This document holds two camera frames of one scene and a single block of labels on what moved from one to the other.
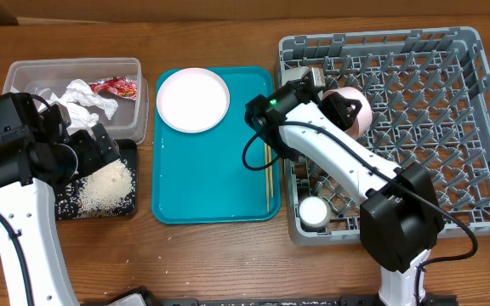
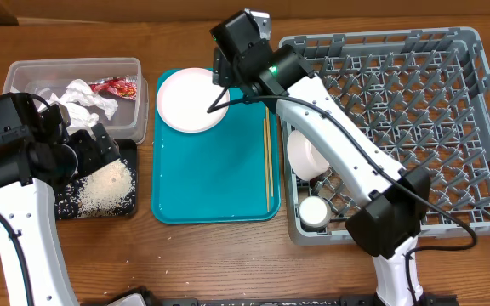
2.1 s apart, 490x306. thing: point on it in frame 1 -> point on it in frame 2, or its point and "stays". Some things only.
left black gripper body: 90,159 stays
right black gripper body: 330,106 -> 225,70
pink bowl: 363,118 -> 305,161
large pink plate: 193,100 stays
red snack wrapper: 124,87 stays
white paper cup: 315,212 stays
